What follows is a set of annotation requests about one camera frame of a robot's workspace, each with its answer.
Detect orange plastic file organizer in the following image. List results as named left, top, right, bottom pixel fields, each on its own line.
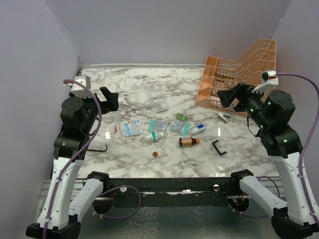
left=195, top=38, right=277, bottom=118

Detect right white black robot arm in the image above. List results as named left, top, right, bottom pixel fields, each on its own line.
left=217, top=83, right=319, bottom=239

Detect white blue gauze packet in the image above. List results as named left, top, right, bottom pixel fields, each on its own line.
left=120, top=119, right=143, bottom=137

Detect black lid handle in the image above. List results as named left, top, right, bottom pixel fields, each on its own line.
left=212, top=140, right=227, bottom=156

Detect white blue small bottle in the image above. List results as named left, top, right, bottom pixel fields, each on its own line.
left=188, top=123, right=206, bottom=136

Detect clear plastic medicine box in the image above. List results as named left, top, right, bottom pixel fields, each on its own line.
left=88, top=110, right=122, bottom=151

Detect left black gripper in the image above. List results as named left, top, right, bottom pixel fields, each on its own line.
left=71, top=86, right=119, bottom=133

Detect green small packet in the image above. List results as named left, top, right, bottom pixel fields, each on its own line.
left=175, top=113, right=188, bottom=121

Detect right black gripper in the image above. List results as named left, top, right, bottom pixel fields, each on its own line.
left=218, top=81, right=270, bottom=129

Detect white green-label medicine bottle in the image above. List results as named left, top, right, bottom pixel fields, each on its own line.
left=144, top=131, right=164, bottom=142

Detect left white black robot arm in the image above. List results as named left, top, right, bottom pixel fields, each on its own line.
left=26, top=87, right=119, bottom=239

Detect black box handle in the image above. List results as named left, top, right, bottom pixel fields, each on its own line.
left=87, top=144, right=108, bottom=153

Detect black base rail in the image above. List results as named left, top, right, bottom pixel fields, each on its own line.
left=102, top=177, right=243, bottom=208

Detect white blue clip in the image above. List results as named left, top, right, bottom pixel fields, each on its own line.
left=218, top=112, right=230, bottom=123

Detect clear plastic box lid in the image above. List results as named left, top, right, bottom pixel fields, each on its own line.
left=198, top=125, right=241, bottom=172

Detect brown orange-cap medicine bottle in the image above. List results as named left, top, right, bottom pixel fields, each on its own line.
left=179, top=137, right=200, bottom=147

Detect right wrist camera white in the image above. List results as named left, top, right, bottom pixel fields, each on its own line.
left=252, top=70, right=279, bottom=93

